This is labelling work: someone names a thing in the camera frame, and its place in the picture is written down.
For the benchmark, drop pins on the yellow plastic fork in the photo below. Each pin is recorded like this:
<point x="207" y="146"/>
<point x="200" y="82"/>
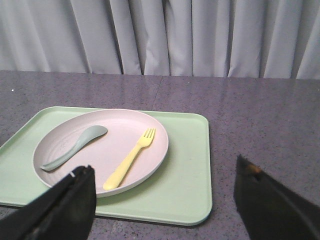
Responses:
<point x="120" y="172"/>

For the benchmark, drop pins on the light green tray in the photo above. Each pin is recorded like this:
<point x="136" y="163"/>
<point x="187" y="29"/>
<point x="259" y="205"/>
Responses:
<point x="179" y="192"/>

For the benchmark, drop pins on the beige round plate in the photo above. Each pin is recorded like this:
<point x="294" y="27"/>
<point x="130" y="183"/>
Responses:
<point x="104" y="153"/>

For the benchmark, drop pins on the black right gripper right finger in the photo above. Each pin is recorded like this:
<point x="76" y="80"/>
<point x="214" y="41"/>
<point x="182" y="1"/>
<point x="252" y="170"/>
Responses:
<point x="270" y="210"/>

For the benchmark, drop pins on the green plastic spoon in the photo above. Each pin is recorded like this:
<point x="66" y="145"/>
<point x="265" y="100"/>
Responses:
<point x="85" y="137"/>

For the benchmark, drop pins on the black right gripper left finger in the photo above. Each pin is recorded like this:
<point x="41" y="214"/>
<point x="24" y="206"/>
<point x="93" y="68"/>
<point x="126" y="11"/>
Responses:
<point x="64" y="212"/>

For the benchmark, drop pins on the grey curtain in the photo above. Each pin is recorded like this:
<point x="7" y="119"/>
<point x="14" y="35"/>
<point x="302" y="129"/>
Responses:
<point x="278" y="39"/>

